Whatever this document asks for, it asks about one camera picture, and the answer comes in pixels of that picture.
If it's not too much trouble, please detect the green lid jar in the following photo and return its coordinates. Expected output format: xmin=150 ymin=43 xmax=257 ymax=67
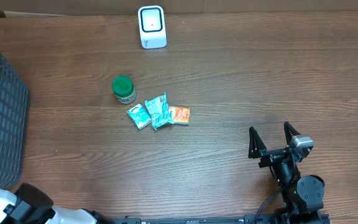
xmin=111 ymin=76 xmax=137 ymax=105

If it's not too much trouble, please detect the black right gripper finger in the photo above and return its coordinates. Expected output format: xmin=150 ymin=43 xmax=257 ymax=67
xmin=248 ymin=126 xmax=267 ymax=159
xmin=283 ymin=121 xmax=300 ymax=145

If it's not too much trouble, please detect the teal snack packet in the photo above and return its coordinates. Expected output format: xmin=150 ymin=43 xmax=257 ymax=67
xmin=145 ymin=93 xmax=174 ymax=131

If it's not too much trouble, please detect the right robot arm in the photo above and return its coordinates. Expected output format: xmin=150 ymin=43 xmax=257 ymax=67
xmin=244 ymin=122 xmax=331 ymax=224

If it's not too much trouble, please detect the orange snack packet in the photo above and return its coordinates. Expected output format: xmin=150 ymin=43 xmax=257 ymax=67
xmin=169 ymin=106 xmax=190 ymax=125

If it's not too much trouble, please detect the small teal tissue pack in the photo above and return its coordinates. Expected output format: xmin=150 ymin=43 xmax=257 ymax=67
xmin=127 ymin=104 xmax=152 ymax=130

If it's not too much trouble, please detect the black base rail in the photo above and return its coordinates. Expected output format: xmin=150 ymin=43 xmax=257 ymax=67
xmin=111 ymin=214 xmax=285 ymax=224

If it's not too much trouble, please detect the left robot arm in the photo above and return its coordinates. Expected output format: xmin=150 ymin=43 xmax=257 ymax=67
xmin=0 ymin=183 xmax=112 ymax=224

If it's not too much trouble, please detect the cardboard backdrop wall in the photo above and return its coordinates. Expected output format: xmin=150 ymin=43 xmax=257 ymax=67
xmin=0 ymin=0 xmax=358 ymax=17

